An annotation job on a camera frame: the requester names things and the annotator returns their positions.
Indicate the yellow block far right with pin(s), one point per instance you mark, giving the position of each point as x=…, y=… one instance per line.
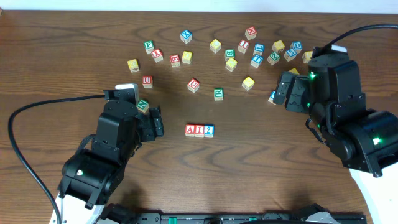
x=307, y=56

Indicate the green N block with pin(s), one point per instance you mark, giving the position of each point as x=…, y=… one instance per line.
x=142, y=106

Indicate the yellow block far left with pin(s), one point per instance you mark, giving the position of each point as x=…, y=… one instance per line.
x=133, y=65

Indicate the red u block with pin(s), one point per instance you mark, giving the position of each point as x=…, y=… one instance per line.
x=147, y=81
x=193, y=85

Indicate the yellow block upper right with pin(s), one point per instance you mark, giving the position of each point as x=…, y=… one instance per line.
x=278, y=46

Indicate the blue T block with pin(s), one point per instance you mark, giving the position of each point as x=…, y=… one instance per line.
x=256, y=60

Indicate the blue D block upper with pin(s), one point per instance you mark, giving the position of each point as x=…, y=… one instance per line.
x=296, y=46

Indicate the red X block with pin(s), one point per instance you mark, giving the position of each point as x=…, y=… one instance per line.
x=157, y=55

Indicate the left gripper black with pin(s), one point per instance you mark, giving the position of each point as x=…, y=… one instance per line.
x=149, y=125

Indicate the blue X block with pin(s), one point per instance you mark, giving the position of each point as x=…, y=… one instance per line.
x=186, y=36

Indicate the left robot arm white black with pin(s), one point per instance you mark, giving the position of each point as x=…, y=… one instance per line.
x=97, y=168

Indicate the yellow block right middle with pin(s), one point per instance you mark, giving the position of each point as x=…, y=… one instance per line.
x=294, y=71

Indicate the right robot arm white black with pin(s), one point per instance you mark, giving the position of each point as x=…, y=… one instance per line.
x=365, y=140

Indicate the green B block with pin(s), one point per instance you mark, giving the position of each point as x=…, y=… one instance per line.
x=229, y=53

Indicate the green Z block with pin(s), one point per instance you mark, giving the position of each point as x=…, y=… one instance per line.
x=273, y=58

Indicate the red block top right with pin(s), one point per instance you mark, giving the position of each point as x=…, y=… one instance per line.
x=250, y=33

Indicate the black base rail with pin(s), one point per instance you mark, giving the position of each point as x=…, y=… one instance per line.
x=156, y=218

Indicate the yellow block centre right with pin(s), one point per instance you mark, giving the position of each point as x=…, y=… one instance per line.
x=248, y=83

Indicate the red U block centre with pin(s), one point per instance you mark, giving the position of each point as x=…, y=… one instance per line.
x=193, y=85

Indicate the blue S block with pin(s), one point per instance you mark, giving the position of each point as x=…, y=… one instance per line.
x=290, y=54

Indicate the blue L block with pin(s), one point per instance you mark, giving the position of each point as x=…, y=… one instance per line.
x=258, y=49

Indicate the yellow block near E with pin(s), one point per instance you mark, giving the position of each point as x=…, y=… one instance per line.
x=187, y=57

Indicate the red E block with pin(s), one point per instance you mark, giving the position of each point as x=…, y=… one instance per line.
x=175, y=60

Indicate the red i block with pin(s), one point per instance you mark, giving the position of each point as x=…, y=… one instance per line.
x=243, y=46
x=199, y=131

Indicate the red U block left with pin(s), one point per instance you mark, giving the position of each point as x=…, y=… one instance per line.
x=147, y=81

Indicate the blue 2 block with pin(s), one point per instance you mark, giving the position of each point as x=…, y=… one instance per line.
x=209, y=131

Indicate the yellow block top centre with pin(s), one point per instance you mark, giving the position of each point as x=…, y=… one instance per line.
x=215, y=45

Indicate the green F block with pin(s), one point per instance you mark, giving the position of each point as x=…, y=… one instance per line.
x=149, y=46

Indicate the green R block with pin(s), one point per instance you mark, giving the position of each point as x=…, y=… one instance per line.
x=218, y=94

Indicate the yellow block under B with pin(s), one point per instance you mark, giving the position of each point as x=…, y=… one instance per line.
x=231, y=64

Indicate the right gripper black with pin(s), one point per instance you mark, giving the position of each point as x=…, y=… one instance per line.
x=297, y=94

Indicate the red A block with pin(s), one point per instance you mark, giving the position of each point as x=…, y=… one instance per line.
x=190, y=130

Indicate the blue P block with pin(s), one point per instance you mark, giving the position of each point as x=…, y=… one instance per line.
x=271, y=98

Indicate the red I block top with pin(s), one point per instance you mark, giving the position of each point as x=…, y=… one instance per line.
x=243, y=46

